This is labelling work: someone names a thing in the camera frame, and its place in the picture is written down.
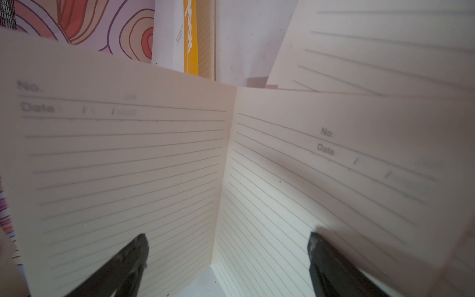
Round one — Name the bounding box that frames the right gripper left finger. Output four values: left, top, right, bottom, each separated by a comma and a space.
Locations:
66, 233, 149, 297

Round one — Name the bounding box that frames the cream lined notebook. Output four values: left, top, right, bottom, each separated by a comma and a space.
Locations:
151, 0, 216, 80
267, 1, 475, 99
1, 28, 475, 297

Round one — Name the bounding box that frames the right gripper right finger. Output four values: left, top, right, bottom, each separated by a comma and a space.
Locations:
307, 232, 388, 297

